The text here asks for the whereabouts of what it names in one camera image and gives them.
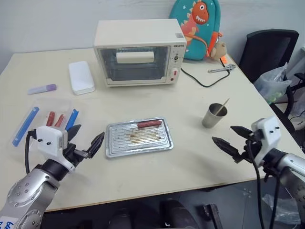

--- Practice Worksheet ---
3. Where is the silver adjustable wrench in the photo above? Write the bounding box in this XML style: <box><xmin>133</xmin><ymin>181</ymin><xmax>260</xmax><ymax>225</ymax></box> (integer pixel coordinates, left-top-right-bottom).
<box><xmin>207</xmin><ymin>63</ymin><xmax>237</xmax><ymax>74</ymax></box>

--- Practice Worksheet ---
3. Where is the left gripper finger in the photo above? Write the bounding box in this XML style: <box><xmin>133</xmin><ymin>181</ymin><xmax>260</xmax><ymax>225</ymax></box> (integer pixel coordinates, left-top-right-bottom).
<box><xmin>67</xmin><ymin>124</ymin><xmax>82</xmax><ymax>144</ymax></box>
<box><xmin>86</xmin><ymin>131</ymin><xmax>106</xmax><ymax>159</ymax></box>

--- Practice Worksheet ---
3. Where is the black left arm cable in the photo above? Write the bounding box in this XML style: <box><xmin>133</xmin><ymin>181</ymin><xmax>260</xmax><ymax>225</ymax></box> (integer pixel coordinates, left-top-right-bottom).
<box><xmin>24</xmin><ymin>130</ymin><xmax>37</xmax><ymax>175</ymax></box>

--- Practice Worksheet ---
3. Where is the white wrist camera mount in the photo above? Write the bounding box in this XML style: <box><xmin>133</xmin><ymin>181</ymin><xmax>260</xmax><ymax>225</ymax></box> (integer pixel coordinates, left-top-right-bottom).
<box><xmin>35</xmin><ymin>125</ymin><xmax>76</xmax><ymax>172</ymax></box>
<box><xmin>251</xmin><ymin>116</ymin><xmax>282</xmax><ymax>167</ymax></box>

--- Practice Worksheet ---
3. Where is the dark rounded shape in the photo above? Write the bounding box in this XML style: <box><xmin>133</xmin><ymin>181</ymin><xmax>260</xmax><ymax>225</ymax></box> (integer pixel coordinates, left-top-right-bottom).
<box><xmin>161</xmin><ymin>198</ymin><xmax>200</xmax><ymax>229</ymax></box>

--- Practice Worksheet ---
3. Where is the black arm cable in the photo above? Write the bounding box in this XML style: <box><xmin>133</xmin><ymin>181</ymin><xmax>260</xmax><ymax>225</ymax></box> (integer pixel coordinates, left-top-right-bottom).
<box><xmin>245</xmin><ymin>139</ymin><xmax>282</xmax><ymax>229</ymax></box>
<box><xmin>24</xmin><ymin>130</ymin><xmax>37</xmax><ymax>175</ymax></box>

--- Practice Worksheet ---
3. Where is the black office chair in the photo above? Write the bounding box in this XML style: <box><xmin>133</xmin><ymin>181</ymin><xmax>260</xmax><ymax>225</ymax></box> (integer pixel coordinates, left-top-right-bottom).
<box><xmin>238</xmin><ymin>29</ymin><xmax>305</xmax><ymax>132</ymax></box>

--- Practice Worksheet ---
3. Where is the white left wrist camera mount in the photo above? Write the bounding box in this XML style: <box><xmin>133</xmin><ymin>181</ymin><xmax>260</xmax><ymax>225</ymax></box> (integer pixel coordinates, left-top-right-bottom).
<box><xmin>35</xmin><ymin>125</ymin><xmax>76</xmax><ymax>172</ymax></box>

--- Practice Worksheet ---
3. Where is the brown teddy bear charm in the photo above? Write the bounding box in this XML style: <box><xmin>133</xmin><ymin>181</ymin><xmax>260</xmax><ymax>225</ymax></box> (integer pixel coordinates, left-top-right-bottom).
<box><xmin>211</xmin><ymin>41</ymin><xmax>227</xmax><ymax>60</ymax></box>

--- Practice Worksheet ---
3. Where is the clear plastic bag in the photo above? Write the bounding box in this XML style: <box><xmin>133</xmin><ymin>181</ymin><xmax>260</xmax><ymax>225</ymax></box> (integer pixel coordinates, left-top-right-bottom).
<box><xmin>254</xmin><ymin>62</ymin><xmax>294</xmax><ymax>105</ymax></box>

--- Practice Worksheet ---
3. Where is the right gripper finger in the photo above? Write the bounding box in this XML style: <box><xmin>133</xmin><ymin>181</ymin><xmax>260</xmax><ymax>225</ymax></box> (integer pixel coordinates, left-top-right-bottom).
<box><xmin>230</xmin><ymin>125</ymin><xmax>254</xmax><ymax>139</ymax></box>
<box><xmin>211</xmin><ymin>136</ymin><xmax>239</xmax><ymax>160</ymax></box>

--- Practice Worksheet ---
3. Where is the red sausage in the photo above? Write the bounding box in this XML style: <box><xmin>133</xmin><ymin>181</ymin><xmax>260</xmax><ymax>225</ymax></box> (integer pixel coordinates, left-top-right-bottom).
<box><xmin>137</xmin><ymin>120</ymin><xmax>163</xmax><ymax>130</ymax></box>
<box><xmin>55</xmin><ymin>114</ymin><xmax>66</xmax><ymax>127</ymax></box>
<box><xmin>45</xmin><ymin>111</ymin><xmax>56</xmax><ymax>127</ymax></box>

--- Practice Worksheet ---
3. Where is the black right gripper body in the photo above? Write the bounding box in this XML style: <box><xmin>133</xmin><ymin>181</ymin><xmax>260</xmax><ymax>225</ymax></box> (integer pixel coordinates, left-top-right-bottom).
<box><xmin>234</xmin><ymin>132</ymin><xmax>264</xmax><ymax>165</ymax></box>

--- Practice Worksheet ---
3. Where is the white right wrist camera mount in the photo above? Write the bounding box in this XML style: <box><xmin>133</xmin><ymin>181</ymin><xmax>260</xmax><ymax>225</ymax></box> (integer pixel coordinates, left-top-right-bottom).
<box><xmin>251</xmin><ymin>116</ymin><xmax>282</xmax><ymax>167</ymax></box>

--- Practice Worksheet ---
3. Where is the thin grey rod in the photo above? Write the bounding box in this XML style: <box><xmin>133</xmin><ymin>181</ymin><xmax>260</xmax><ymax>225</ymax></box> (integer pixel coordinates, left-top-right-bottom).
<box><xmin>217</xmin><ymin>97</ymin><xmax>230</xmax><ymax>117</ymax></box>

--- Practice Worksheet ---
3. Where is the translucent case with purple cap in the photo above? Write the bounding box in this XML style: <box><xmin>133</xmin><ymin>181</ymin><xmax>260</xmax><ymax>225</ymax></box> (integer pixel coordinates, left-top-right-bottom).
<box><xmin>27</xmin><ymin>83</ymin><xmax>58</xmax><ymax>95</ymax></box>

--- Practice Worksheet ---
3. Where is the metal baking tray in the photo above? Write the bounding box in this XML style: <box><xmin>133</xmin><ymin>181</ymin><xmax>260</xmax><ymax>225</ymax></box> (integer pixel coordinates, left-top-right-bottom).
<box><xmin>105</xmin><ymin>116</ymin><xmax>174</xmax><ymax>159</ymax></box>

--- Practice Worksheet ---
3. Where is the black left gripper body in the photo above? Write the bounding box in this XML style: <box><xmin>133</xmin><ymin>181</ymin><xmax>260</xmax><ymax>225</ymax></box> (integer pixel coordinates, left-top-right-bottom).
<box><xmin>62</xmin><ymin>142</ymin><xmax>90</xmax><ymax>168</ymax></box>

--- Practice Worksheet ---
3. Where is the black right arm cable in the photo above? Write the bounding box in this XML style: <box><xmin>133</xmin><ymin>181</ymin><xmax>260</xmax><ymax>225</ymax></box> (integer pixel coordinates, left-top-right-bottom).
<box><xmin>245</xmin><ymin>139</ymin><xmax>282</xmax><ymax>229</ymax></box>

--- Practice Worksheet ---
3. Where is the black bar under table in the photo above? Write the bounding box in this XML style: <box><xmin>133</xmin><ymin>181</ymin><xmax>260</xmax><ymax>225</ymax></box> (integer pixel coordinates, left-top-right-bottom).
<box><xmin>202</xmin><ymin>203</ymin><xmax>224</xmax><ymax>229</ymax></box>

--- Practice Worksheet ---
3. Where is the stainless steel cup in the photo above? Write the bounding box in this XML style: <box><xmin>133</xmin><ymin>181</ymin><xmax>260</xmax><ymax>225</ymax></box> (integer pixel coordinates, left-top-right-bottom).
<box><xmin>202</xmin><ymin>103</ymin><xmax>228</xmax><ymax>129</ymax></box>

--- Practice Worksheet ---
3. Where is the white rectangular box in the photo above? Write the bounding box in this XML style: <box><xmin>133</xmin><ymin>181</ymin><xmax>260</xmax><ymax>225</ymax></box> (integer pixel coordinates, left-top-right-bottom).
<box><xmin>68</xmin><ymin>61</ymin><xmax>96</xmax><ymax>95</ymax></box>

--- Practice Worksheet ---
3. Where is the white sticker with blue writing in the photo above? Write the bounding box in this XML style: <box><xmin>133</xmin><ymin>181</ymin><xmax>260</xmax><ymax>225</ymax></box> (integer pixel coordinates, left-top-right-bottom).
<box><xmin>0</xmin><ymin>216</ymin><xmax>19</xmax><ymax>229</ymax></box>

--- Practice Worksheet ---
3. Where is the white toaster oven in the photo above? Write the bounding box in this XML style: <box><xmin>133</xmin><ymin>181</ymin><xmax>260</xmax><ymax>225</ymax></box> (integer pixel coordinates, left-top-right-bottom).
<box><xmin>93</xmin><ymin>19</ymin><xmax>187</xmax><ymax>88</ymax></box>

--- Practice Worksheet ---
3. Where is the black oven power cable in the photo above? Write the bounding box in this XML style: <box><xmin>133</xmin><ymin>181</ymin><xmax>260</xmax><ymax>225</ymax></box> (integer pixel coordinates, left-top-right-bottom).
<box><xmin>180</xmin><ymin>67</ymin><xmax>231</xmax><ymax>88</ymax></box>

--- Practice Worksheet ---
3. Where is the teal dinosaur backpack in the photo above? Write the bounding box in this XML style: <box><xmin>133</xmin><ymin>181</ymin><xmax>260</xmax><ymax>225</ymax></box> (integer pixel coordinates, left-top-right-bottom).
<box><xmin>169</xmin><ymin>0</ymin><xmax>224</xmax><ymax>61</ymax></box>

